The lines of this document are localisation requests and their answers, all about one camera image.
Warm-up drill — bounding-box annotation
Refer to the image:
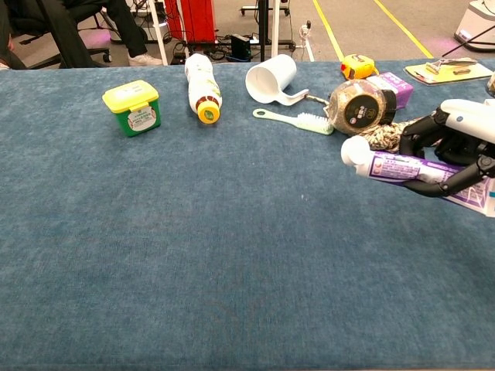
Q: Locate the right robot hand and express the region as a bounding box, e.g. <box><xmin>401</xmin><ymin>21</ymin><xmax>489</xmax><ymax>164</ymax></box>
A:
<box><xmin>398</xmin><ymin>98</ymin><xmax>495</xmax><ymax>198</ymax></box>

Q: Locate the purple white toothpaste tube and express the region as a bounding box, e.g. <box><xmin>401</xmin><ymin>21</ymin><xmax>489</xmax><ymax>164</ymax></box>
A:
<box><xmin>340</xmin><ymin>135</ymin><xmax>495</xmax><ymax>219</ymax></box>

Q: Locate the round seed jar black lid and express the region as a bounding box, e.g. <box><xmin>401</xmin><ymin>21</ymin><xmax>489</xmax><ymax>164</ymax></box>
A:
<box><xmin>327</xmin><ymin>79</ymin><xmax>398</xmax><ymax>137</ymax></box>

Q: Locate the razor on yellow card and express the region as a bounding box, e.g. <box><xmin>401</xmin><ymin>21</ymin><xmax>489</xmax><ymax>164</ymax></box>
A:
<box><xmin>403</xmin><ymin>56</ymin><xmax>495</xmax><ymax>87</ymax></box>

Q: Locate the purple small box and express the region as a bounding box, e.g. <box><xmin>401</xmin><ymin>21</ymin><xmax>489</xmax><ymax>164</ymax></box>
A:
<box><xmin>365</xmin><ymin>71</ymin><xmax>415</xmax><ymax>111</ymax></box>

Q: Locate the thin black rod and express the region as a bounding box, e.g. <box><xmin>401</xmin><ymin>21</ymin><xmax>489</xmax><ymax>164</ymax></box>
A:
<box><xmin>442</xmin><ymin>26</ymin><xmax>495</xmax><ymax>58</ymax></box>

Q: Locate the white machine base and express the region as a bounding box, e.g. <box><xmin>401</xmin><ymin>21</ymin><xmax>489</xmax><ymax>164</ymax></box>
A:
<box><xmin>453</xmin><ymin>0</ymin><xmax>495</xmax><ymax>53</ymax></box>

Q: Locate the yellow tape measure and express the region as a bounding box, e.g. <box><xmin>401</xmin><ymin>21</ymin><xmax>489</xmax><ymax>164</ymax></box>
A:
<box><xmin>340</xmin><ymin>53</ymin><xmax>381</xmax><ymax>81</ymax></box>

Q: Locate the mint green brush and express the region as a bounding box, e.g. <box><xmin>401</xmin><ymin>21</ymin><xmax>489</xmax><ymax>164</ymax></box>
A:
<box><xmin>252</xmin><ymin>108</ymin><xmax>335</xmax><ymax>137</ymax></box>

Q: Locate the white plastic mug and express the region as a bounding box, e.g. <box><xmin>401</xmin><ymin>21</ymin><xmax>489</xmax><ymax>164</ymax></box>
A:
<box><xmin>245</xmin><ymin>53</ymin><xmax>311</xmax><ymax>107</ymax></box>

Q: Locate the black box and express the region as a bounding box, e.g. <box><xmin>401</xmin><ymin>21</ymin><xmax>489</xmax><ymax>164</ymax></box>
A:
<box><xmin>230</xmin><ymin>33</ymin><xmax>253</xmax><ymax>62</ymax></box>

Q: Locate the white bottle yellow cap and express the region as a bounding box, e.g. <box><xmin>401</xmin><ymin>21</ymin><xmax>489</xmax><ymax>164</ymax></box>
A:
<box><xmin>184</xmin><ymin>53</ymin><xmax>224</xmax><ymax>125</ymax></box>

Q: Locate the red cabinet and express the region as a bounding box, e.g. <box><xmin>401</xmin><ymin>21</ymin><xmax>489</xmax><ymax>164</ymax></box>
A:
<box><xmin>164</xmin><ymin>0</ymin><xmax>218</xmax><ymax>44</ymax></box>

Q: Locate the blue table mat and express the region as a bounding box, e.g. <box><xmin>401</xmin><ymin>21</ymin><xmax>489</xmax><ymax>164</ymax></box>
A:
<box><xmin>0</xmin><ymin>60</ymin><xmax>495</xmax><ymax>371</ymax></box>

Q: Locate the white shoe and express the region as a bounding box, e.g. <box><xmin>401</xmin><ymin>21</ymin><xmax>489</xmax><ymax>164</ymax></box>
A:
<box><xmin>128</xmin><ymin>53</ymin><xmax>164</xmax><ymax>68</ymax></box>

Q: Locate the yellow lidded green box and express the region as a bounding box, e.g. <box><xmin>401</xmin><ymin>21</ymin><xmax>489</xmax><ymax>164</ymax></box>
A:
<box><xmin>101</xmin><ymin>80</ymin><xmax>162</xmax><ymax>138</ymax></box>

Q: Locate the person in black trousers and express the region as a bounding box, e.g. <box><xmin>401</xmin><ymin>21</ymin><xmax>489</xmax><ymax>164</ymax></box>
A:
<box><xmin>0</xmin><ymin>0</ymin><xmax>94</xmax><ymax>70</ymax></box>
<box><xmin>104</xmin><ymin>0</ymin><xmax>149</xmax><ymax>60</ymax></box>

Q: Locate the black office chair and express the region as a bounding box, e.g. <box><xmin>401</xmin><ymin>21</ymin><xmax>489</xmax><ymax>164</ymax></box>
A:
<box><xmin>11</xmin><ymin>0</ymin><xmax>114</xmax><ymax>69</ymax></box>

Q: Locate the braided rope bundle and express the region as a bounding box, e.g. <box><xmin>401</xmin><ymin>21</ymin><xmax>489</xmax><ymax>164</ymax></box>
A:
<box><xmin>360</xmin><ymin>118</ymin><xmax>422</xmax><ymax>154</ymax></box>

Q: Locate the white upright post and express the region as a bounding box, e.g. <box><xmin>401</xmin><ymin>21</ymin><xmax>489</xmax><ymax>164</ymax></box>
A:
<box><xmin>270</xmin><ymin>0</ymin><xmax>282</xmax><ymax>60</ymax></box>

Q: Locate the white frame leg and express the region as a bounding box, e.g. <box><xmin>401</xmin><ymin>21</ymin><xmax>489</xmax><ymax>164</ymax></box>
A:
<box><xmin>148</xmin><ymin>0</ymin><xmax>170</xmax><ymax>66</ymax></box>

